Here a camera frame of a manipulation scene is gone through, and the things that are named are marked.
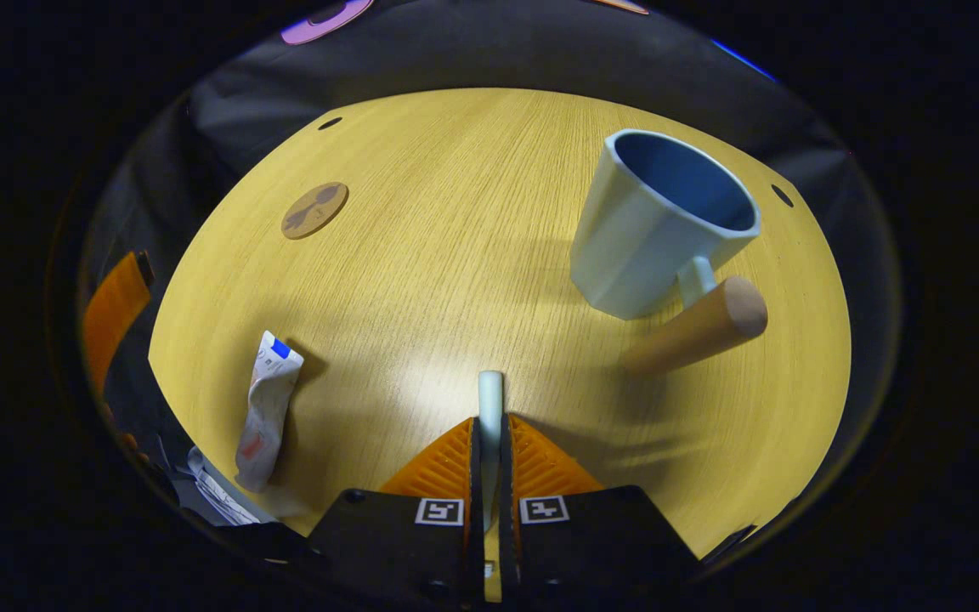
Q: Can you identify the pale green toothbrush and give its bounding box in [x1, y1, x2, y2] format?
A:
[478, 371, 505, 532]

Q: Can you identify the round brown coaster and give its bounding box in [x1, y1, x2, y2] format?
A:
[280, 182, 349, 241]

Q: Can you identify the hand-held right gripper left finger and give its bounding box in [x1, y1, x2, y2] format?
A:
[307, 416, 485, 604]

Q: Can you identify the white toothpaste tube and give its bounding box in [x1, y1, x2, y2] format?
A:
[235, 331, 304, 494]

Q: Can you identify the black backdrop cloth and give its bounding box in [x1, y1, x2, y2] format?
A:
[82, 0, 890, 511]

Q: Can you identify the light blue cup wooden handle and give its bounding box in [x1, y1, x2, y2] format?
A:
[570, 129, 769, 375]

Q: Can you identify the white crumpled sheet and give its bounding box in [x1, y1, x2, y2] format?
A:
[186, 446, 278, 526]

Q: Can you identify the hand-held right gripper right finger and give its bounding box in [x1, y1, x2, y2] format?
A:
[500, 414, 703, 600]

